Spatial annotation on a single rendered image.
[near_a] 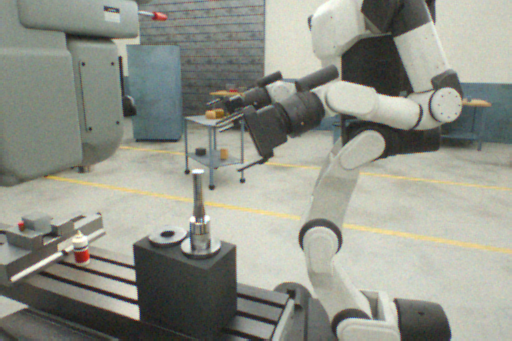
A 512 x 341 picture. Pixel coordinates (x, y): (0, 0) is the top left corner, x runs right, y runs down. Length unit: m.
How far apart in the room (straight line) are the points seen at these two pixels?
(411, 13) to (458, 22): 7.42
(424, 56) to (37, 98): 0.82
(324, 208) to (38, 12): 0.91
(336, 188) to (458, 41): 7.30
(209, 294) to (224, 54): 8.36
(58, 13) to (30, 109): 0.20
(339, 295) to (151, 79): 6.19
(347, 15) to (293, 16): 7.55
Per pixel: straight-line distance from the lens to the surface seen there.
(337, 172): 1.08
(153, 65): 7.03
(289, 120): 0.73
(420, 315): 1.41
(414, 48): 0.89
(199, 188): 0.76
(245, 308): 0.96
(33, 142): 0.79
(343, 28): 0.98
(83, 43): 0.90
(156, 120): 7.12
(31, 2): 0.80
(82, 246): 1.19
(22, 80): 0.77
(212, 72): 9.14
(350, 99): 0.76
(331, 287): 1.30
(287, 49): 8.49
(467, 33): 8.31
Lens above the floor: 1.57
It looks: 14 degrees down
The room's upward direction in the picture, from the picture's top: straight up
